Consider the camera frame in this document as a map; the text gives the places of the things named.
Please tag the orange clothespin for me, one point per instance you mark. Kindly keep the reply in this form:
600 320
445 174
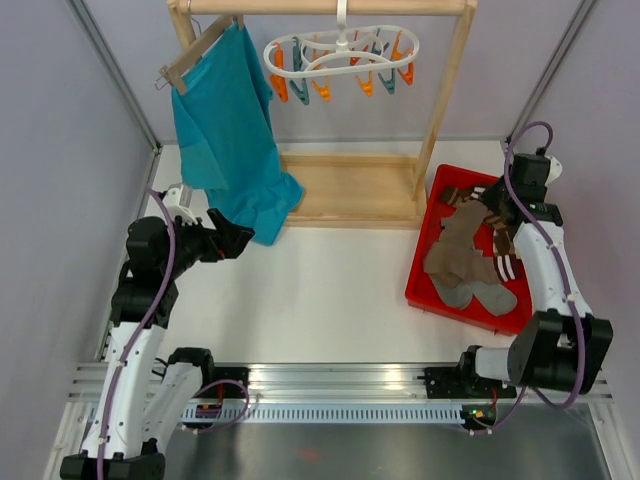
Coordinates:
279 85
366 85
324 91
407 74

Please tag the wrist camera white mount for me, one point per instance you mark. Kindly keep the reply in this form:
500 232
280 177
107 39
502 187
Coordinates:
555 169
176 202

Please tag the teal clothespin front right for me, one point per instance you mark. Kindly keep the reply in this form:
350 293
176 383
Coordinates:
389 83

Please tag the teal clothespin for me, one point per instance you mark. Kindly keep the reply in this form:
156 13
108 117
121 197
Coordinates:
301 91
389 83

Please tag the brown striped sock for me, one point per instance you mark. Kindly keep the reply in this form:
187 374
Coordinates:
456 196

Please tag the wooden clothes rack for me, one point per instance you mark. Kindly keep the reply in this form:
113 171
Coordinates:
361 160

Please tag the white clip hanger frame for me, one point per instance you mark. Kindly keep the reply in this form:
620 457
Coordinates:
343 51

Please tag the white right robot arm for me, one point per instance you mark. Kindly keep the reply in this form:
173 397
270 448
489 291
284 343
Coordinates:
558 343

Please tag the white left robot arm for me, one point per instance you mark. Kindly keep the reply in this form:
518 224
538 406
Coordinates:
131 428

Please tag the beige sock maroon striped cuff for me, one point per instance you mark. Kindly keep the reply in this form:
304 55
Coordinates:
453 259

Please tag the teal t-shirt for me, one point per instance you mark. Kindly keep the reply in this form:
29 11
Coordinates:
225 137

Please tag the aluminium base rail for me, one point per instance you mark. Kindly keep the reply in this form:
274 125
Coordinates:
320 382

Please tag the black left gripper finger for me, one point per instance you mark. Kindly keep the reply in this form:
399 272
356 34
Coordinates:
226 228
231 244

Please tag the wooden clothes hanger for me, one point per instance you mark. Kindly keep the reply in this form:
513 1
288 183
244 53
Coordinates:
173 74

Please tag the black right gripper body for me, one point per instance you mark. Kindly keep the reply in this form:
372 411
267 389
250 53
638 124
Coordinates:
496 194

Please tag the grey sock black stripes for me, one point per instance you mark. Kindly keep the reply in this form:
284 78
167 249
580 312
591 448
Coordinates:
495 298

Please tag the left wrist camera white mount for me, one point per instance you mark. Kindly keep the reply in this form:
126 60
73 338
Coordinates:
176 202

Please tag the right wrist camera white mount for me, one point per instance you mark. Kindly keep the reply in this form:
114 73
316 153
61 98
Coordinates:
555 169

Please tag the teal clothespin front left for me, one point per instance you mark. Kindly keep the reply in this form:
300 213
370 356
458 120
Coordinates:
301 91

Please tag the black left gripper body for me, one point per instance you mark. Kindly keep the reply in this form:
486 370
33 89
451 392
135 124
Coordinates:
192 243

